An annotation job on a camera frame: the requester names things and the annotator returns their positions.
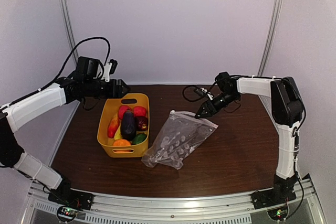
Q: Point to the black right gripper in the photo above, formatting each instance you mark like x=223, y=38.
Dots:
x=206, y=105

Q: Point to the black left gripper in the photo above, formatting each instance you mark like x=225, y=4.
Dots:
x=115, y=90

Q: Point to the clear zip top bag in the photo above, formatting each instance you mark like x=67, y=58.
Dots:
x=180, y=135

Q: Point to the purple toy eggplant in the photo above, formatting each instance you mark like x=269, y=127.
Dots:
x=128, y=126

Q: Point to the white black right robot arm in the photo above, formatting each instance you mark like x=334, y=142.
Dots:
x=288, y=113

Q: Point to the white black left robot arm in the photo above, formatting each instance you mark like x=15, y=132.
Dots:
x=17, y=115

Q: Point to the red toy apple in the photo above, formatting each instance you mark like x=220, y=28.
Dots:
x=122, y=109
x=139, y=111

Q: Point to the dark red toy fruit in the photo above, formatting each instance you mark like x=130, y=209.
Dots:
x=142, y=123

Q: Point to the yellow plastic basket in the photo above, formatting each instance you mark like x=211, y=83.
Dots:
x=110, y=109

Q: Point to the yellow toy banana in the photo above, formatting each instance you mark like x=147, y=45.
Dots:
x=118, y=134

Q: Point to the orange toy orange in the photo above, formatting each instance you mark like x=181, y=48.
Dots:
x=121, y=143

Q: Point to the right circuit board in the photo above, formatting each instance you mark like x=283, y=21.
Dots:
x=278, y=214

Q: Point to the circuit board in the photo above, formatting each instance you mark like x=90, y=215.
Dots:
x=278, y=214
x=66, y=214

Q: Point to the left circuit board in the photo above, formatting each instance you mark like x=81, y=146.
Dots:
x=66, y=214

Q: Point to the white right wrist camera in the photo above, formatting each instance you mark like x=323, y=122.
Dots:
x=202, y=93

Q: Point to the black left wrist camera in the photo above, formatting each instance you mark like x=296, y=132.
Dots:
x=109, y=69

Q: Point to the right aluminium corner post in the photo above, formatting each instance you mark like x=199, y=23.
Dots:
x=275, y=15

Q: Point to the aluminium corner post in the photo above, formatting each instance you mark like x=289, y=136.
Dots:
x=275, y=15
x=67, y=23

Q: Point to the aluminium front rail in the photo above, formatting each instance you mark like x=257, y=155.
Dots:
x=231, y=208

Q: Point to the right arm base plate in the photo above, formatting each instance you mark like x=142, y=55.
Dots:
x=268, y=198

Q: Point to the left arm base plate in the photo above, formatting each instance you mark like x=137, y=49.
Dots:
x=72, y=198

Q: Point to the left aluminium corner post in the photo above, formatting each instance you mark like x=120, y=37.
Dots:
x=67, y=23

